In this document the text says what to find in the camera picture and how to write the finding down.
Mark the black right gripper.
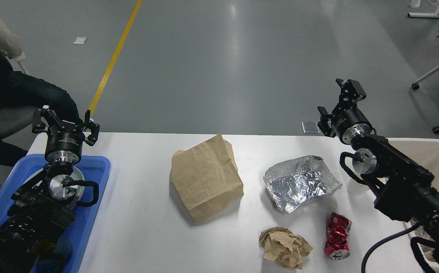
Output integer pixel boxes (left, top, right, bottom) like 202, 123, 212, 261
317, 79, 373, 144

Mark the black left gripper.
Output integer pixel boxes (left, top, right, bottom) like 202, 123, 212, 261
32, 105, 100, 164

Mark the light green plate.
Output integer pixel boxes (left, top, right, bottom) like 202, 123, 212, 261
48, 166, 84, 209

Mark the white paper cup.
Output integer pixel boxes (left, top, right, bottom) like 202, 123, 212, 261
346, 178, 370, 196

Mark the dark teal mug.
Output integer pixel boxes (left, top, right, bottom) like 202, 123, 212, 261
31, 238, 73, 273

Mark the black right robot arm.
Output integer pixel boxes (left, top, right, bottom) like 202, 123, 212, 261
317, 78, 439, 273

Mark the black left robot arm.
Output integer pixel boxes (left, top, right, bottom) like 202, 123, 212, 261
0, 105, 100, 273

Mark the floor outlet plate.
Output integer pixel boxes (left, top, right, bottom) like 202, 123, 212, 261
301, 122, 321, 134

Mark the seated person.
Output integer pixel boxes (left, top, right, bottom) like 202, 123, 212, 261
0, 18, 82, 166

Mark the crumpled aluminium foil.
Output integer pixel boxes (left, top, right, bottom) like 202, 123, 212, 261
263, 154, 343, 214

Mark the blue plastic tray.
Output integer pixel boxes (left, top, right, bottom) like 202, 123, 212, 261
0, 154, 111, 273

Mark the beige plastic bin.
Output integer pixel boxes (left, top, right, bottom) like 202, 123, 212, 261
388, 138, 439, 273

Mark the crushed red can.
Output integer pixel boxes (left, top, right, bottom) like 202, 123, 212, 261
324, 212, 352, 260

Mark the brown paper bag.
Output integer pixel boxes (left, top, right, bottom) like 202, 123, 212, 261
170, 134, 244, 224

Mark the crumpled brown paper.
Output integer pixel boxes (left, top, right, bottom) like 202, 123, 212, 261
258, 227, 313, 271

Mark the white desk frame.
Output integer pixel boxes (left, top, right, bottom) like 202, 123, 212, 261
407, 0, 439, 19

